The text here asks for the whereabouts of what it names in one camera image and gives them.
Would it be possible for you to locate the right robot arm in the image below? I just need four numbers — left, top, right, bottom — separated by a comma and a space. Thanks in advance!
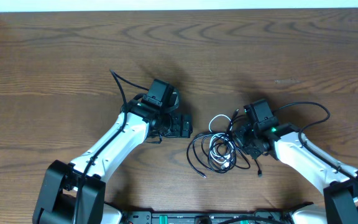
234, 100, 358, 223

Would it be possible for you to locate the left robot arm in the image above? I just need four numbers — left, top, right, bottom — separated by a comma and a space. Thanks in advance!
32, 79, 192, 223

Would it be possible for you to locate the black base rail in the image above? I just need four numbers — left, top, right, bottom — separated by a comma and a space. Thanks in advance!
119, 210, 294, 224

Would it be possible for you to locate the white cable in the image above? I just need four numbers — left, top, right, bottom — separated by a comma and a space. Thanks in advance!
208, 114, 233, 170

